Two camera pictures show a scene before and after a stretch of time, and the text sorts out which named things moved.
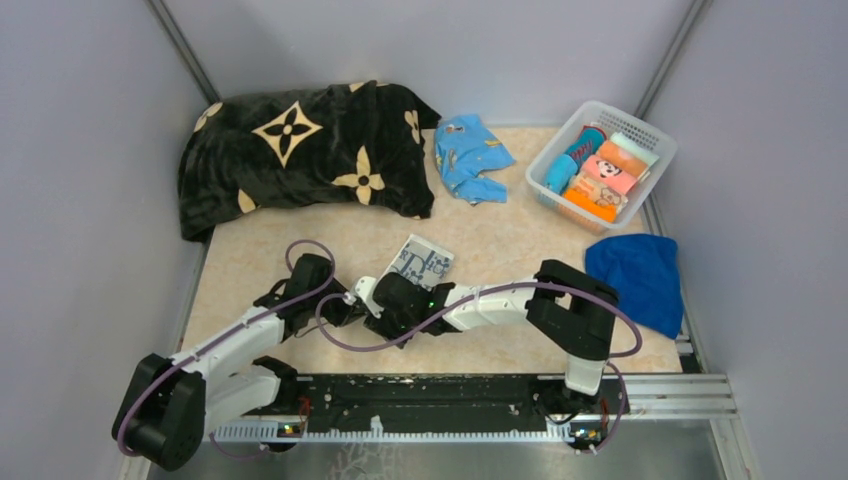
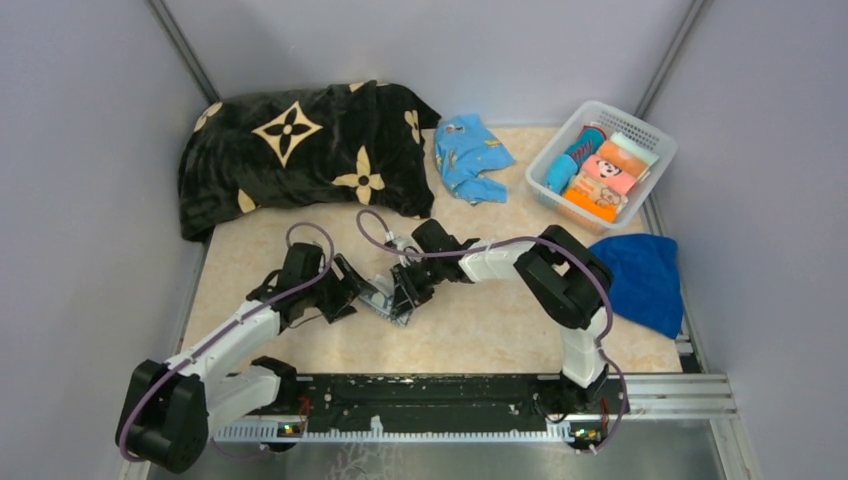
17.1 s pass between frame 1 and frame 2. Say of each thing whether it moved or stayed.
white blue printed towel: moved
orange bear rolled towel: stayed
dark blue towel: stayed
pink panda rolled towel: stayed
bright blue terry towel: stayed
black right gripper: moved
